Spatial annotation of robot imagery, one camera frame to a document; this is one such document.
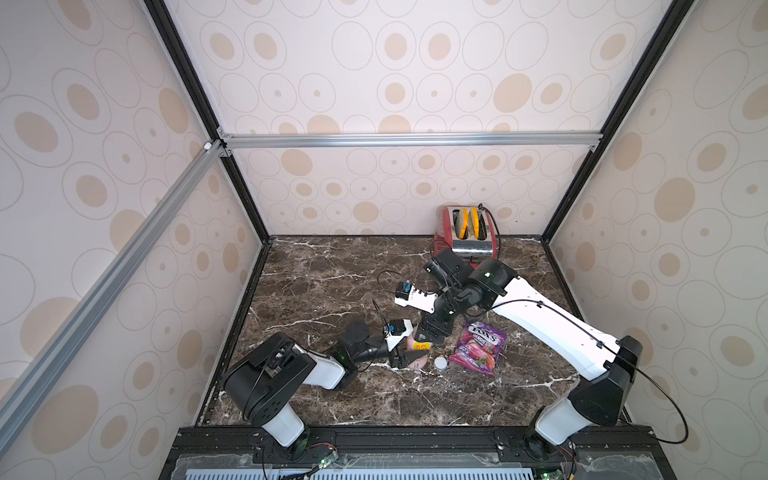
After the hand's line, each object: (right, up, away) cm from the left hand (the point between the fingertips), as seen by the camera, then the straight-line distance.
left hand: (426, 342), depth 77 cm
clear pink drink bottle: (-2, 0, -3) cm, 4 cm away
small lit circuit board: (-25, -27, -7) cm, 37 cm away
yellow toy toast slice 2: (+18, +36, +20) cm, 45 cm away
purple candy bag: (+17, -4, +11) cm, 20 cm away
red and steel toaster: (+16, +31, +20) cm, 40 cm away
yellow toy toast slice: (+14, +34, +19) cm, 42 cm away
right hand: (-2, +5, -5) cm, 7 cm away
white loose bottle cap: (+5, -9, +10) cm, 14 cm away
